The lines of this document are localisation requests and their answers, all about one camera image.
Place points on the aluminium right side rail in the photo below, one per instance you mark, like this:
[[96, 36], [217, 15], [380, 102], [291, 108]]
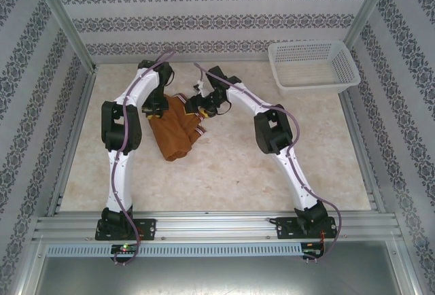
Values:
[[360, 145]]

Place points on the aluminium left frame post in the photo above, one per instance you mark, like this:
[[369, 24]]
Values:
[[61, 16]]

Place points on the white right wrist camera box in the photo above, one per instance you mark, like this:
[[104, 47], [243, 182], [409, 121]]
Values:
[[201, 88]]

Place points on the white perforated plastic basket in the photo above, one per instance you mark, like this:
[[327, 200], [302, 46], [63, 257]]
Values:
[[312, 70]]

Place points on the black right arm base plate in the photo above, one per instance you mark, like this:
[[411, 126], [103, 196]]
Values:
[[285, 228]]

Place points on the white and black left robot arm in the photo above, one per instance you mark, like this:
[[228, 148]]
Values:
[[119, 179]]

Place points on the right controller circuit board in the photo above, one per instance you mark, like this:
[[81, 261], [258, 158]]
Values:
[[312, 249]]

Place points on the aluminium right frame post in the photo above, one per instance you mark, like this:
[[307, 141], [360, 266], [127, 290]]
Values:
[[368, 9]]

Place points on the aluminium frame post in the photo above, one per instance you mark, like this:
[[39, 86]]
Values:
[[61, 16], [368, 9]]

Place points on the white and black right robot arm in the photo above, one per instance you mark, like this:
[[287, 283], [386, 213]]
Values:
[[295, 179]]

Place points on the aluminium left side rail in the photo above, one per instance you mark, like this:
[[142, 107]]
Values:
[[76, 118]]

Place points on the brown long pants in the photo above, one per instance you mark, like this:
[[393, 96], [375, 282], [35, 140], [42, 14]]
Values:
[[173, 135]]

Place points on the grey metal bottom panel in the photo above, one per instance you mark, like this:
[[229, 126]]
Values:
[[217, 276]]

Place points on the aluminium mounting rail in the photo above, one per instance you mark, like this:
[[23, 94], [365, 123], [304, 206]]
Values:
[[217, 225]]

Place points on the controller circuit board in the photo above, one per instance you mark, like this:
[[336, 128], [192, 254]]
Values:
[[124, 248], [312, 249]]

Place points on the left controller circuit board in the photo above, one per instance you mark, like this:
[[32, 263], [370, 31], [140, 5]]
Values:
[[124, 248]]

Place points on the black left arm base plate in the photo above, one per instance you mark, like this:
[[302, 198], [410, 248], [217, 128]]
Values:
[[146, 228]]

